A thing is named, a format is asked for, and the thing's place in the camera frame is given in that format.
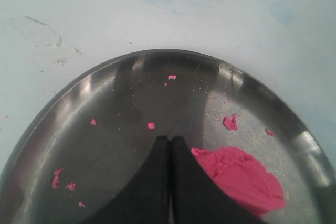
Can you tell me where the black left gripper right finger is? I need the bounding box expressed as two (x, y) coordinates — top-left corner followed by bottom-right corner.
(170, 136), (265, 224)

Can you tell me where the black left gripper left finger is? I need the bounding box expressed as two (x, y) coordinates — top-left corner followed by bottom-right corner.
(82, 136), (170, 224)

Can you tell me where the pink dough lump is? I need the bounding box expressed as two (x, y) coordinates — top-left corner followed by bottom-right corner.
(191, 147), (286, 217)

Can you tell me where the round steel plate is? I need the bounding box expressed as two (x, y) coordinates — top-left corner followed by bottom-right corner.
(1, 49), (335, 223)

